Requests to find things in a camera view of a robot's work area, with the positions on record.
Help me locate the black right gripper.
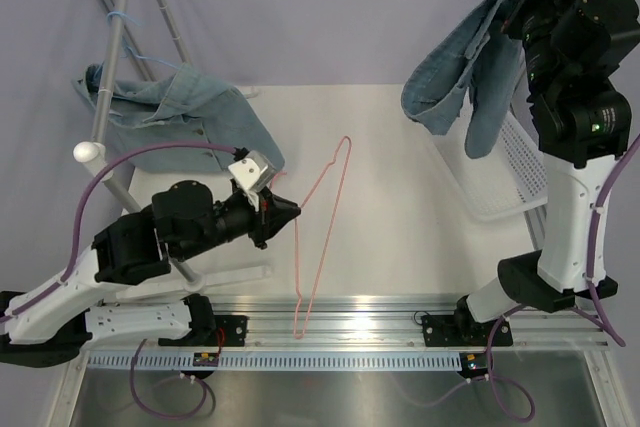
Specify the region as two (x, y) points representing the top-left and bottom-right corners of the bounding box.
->
(503, 0), (602, 99)

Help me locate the blue wire hanger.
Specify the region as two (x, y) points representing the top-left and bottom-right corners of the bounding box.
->
(106, 10), (178, 70)

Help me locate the white clothes rack stand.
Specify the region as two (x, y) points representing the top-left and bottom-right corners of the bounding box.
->
(74, 0), (273, 299)

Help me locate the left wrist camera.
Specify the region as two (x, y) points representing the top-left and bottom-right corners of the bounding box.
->
(228, 148), (277, 194)

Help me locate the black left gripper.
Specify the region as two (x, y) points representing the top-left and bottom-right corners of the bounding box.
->
(176, 186), (302, 262)

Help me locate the pink wire hanger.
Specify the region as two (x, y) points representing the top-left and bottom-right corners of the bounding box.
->
(272, 135), (352, 341)

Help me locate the white plastic basket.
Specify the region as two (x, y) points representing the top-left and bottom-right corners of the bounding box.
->
(432, 105), (547, 222)

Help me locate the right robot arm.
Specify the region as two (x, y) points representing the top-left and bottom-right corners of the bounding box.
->
(453, 0), (639, 343)

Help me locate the aluminium rail base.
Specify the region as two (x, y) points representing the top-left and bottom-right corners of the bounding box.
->
(84, 294), (609, 373)

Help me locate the white slotted cable duct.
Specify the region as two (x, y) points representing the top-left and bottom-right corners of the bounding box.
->
(88, 350), (462, 372)

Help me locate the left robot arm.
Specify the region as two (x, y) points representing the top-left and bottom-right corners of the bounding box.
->
(1, 180), (301, 368)

